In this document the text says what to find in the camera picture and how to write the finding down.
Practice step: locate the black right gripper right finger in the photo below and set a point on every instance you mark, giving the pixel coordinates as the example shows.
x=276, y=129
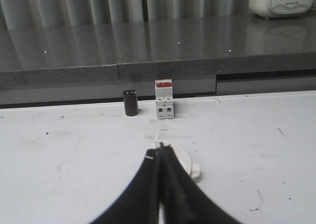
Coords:
x=183, y=201

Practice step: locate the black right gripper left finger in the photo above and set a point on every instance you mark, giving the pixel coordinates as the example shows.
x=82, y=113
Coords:
x=139, y=202

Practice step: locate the white half clamp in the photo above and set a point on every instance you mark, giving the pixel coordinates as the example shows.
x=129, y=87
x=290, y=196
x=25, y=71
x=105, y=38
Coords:
x=186, y=162

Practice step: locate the dark brown cylinder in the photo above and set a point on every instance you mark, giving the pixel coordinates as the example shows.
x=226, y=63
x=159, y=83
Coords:
x=130, y=102

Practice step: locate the grey stone counter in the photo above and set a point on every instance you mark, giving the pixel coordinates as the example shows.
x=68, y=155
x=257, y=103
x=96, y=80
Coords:
x=220, y=55

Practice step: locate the white appliance on counter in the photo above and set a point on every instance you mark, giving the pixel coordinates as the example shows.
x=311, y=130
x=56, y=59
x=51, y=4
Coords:
x=279, y=8

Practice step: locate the grey curtain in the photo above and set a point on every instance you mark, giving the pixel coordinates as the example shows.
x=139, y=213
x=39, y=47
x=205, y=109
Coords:
x=22, y=14

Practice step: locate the white circuit breaker red switch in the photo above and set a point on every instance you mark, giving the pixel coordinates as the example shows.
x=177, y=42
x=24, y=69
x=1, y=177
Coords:
x=164, y=99

